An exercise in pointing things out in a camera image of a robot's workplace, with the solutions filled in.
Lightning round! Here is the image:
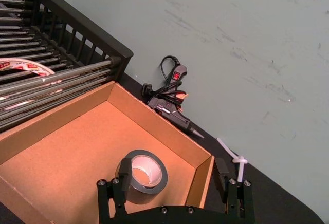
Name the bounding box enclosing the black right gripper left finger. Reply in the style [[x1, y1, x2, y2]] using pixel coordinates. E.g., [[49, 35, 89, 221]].
[[96, 158, 133, 220]]

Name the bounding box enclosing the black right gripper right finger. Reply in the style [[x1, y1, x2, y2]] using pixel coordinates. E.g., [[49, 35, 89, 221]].
[[214, 158, 255, 220]]

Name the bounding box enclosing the silver tape roll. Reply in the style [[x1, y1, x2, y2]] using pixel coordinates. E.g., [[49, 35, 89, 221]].
[[115, 150, 169, 206]]

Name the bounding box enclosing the white tape roll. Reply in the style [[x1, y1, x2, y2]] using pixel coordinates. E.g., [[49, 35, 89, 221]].
[[0, 57, 64, 91]]

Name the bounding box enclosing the black table cloth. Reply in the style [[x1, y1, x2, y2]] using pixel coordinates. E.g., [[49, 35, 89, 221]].
[[0, 71, 329, 224]]

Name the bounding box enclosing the shallow brown cardboard tray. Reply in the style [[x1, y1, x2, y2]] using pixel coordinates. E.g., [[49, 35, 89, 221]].
[[0, 80, 215, 224]]

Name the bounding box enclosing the black rack with steel bars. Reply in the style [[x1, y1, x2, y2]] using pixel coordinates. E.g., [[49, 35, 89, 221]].
[[0, 0, 135, 134]]

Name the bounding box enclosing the black corded tool red switch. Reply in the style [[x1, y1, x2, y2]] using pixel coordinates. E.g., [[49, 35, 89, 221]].
[[141, 55, 206, 140]]

